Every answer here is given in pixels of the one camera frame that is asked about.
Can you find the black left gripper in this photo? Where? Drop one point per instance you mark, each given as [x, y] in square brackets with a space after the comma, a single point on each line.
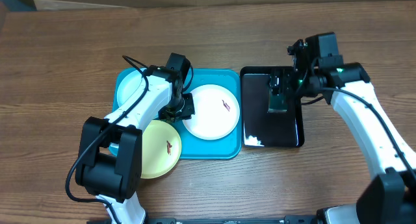
[163, 114]

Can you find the black plastic tray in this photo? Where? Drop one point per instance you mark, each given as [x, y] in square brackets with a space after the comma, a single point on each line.
[261, 128]

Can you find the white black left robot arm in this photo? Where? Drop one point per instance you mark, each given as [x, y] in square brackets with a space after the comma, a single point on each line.
[109, 162]

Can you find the pink plate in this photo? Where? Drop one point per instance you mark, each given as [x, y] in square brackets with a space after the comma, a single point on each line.
[217, 112]

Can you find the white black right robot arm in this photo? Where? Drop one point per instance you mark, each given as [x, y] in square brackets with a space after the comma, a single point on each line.
[319, 72]

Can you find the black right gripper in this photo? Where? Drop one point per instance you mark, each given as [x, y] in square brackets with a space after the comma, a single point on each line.
[276, 82]

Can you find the green yellow sponge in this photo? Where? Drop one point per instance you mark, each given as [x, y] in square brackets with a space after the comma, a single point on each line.
[277, 103]

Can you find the light blue plate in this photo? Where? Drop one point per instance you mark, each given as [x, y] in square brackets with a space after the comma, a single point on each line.
[131, 85]

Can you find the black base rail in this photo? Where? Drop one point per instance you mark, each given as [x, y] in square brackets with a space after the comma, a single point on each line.
[295, 219]

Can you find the yellow plate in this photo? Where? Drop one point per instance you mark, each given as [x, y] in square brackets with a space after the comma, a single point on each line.
[161, 149]

